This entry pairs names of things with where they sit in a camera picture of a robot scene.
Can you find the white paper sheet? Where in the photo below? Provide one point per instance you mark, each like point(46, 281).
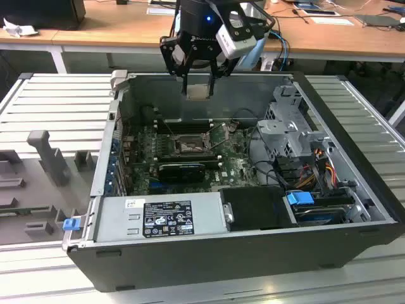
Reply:
point(332, 20)

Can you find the black graphics card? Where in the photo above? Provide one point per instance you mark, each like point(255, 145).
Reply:
point(177, 174)

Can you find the black box on desk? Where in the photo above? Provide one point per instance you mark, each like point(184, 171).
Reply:
point(41, 12)

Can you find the flat phone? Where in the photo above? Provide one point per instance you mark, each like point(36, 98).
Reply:
point(319, 12)

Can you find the blue case latch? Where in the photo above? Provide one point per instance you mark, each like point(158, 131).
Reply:
point(71, 225)

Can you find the grey parts rack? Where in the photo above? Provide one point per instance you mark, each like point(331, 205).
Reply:
point(31, 190)

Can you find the pale blue teach pendant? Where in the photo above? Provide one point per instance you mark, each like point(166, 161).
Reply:
point(256, 54)

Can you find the green RAM stick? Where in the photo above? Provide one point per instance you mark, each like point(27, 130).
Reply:
point(19, 211)

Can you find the green motherboard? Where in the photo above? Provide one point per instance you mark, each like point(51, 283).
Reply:
point(234, 164)

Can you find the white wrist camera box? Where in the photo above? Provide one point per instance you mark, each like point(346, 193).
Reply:
point(237, 44)

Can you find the crumpled white paper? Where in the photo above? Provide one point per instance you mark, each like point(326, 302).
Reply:
point(19, 30)

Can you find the silver square CPU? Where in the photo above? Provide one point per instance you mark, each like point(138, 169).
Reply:
point(198, 92)

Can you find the grey metal drive cage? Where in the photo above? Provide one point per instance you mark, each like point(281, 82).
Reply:
point(275, 130)

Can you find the silver power supply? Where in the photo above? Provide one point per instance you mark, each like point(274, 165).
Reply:
point(110, 221)

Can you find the dark flat tablet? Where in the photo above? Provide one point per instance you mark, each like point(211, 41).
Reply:
point(376, 20)

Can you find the hard disk in blue carrier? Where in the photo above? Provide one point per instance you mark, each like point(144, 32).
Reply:
point(299, 199)

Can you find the black PC case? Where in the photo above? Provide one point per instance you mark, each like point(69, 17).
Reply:
point(221, 266)

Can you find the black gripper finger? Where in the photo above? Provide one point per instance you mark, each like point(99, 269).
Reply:
point(166, 50)
point(213, 82)

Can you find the wooden desk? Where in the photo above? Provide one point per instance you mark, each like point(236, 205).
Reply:
point(110, 28)

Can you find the grey power strip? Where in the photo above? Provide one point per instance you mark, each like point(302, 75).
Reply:
point(161, 11)

